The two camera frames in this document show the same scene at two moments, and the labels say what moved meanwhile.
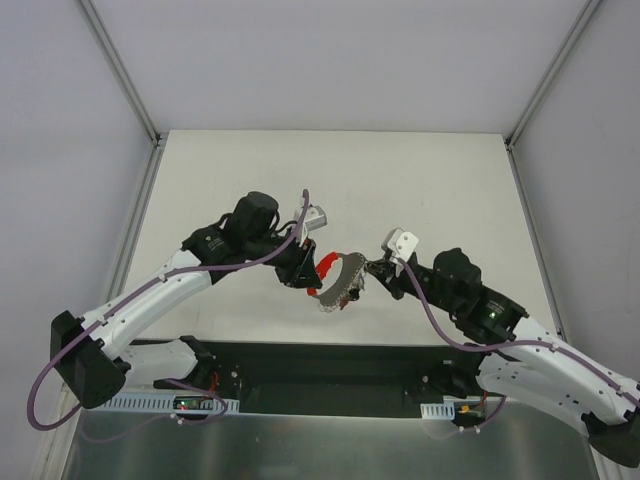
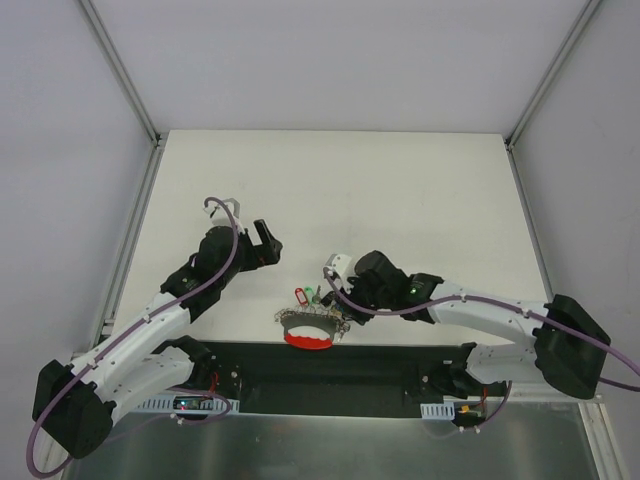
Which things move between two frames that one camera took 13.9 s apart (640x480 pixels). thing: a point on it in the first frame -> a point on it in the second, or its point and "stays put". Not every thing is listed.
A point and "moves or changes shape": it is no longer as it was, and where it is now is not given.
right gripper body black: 388,273 -> 348,302
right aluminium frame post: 516,130 stays put
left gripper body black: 298,265 -> 256,247
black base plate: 360,377 stays put
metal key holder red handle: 347,285 moves or changes shape
